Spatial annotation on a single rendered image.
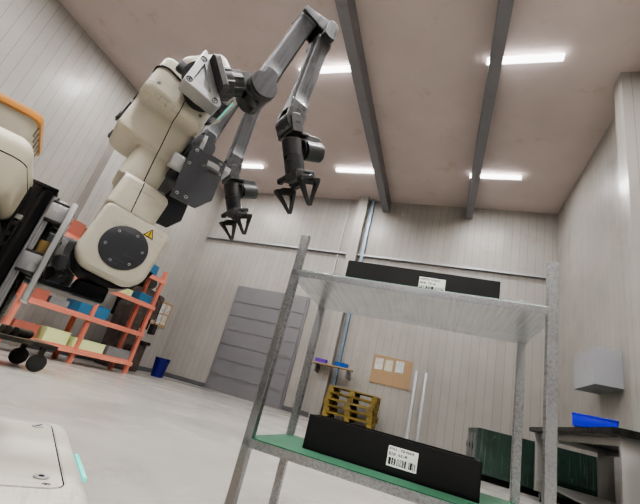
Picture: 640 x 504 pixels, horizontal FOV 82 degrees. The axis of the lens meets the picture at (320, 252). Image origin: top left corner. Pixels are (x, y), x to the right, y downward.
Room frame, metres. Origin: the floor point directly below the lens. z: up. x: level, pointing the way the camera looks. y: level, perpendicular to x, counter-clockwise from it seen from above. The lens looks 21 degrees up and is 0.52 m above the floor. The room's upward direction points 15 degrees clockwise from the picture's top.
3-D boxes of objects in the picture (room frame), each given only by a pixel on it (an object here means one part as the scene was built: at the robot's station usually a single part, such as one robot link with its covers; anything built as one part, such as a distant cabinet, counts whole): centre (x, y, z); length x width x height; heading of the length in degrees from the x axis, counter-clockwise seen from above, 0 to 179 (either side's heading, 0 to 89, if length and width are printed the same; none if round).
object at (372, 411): (9.68, -1.72, 0.44); 1.25 x 0.86 x 0.89; 69
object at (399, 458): (1.43, -0.41, 0.41); 0.57 x 0.17 x 0.11; 70
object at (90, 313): (7.70, 4.17, 1.22); 2.72 x 0.71 x 2.44; 155
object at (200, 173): (0.98, 0.43, 0.99); 0.28 x 0.16 x 0.22; 33
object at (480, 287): (1.41, -0.42, 1.01); 0.57 x 0.17 x 0.11; 71
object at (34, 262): (0.96, 0.57, 0.68); 0.28 x 0.27 x 0.25; 33
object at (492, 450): (6.61, -4.13, 0.36); 1.80 x 1.64 x 0.71; 159
